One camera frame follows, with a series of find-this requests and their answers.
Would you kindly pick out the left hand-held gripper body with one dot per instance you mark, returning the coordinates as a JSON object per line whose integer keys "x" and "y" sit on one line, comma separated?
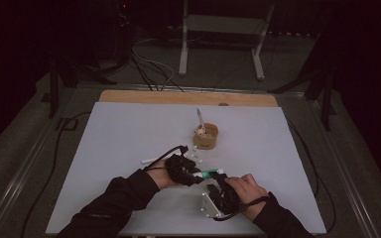
{"x": 178, "y": 170}

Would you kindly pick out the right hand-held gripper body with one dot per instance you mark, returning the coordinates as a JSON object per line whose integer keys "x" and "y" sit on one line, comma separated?
{"x": 223, "y": 201}

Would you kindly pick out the green and white glue stick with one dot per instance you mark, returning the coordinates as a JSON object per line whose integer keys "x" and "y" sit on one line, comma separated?
{"x": 210, "y": 173}

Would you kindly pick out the round wooden pen holder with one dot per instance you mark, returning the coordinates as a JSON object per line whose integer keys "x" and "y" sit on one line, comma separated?
{"x": 208, "y": 141}

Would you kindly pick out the clear pen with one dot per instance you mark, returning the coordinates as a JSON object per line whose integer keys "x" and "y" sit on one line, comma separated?
{"x": 199, "y": 117}

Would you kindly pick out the person's left hand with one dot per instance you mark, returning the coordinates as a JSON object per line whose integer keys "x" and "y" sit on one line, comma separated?
{"x": 160, "y": 177}

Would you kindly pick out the person's right hand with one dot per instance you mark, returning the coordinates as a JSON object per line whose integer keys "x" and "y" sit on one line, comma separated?
{"x": 248, "y": 195}

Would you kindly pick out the white pen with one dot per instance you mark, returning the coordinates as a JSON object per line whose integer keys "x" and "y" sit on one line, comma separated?
{"x": 149, "y": 161}

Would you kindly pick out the white table mat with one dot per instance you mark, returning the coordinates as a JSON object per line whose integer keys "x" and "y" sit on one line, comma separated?
{"x": 112, "y": 132}

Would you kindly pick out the black floor stand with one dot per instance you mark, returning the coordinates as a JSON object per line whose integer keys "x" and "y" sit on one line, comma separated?
{"x": 53, "y": 89}
{"x": 325, "y": 99}

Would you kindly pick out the grey metal stand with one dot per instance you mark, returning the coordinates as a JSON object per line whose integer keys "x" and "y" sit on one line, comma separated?
{"x": 223, "y": 24}

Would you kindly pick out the dark equipment with red light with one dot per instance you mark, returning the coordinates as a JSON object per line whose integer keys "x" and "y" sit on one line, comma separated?
{"x": 124, "y": 6}

